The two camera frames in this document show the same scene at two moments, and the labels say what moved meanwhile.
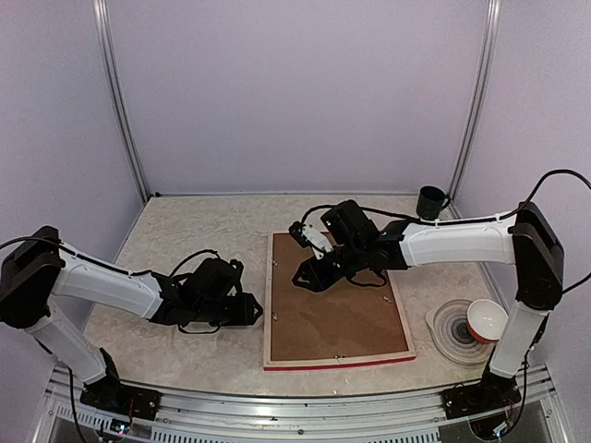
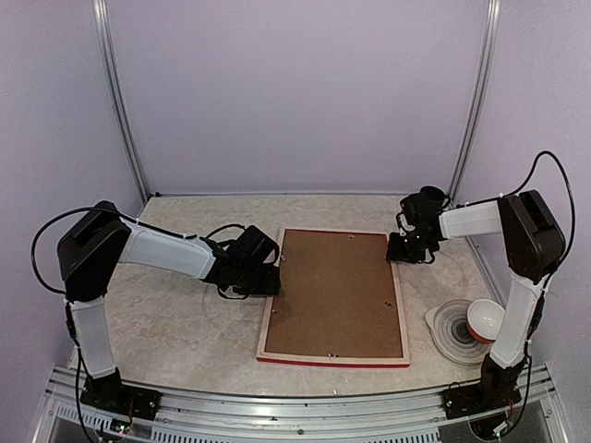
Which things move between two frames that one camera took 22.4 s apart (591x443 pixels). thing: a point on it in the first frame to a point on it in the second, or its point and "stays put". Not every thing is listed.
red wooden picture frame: (341, 325) stays put
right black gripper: (319, 280) to (395, 253)
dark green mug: (430, 200) stays put
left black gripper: (245, 312) to (271, 286)
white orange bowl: (486, 319) stays put
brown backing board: (342, 319) stays put
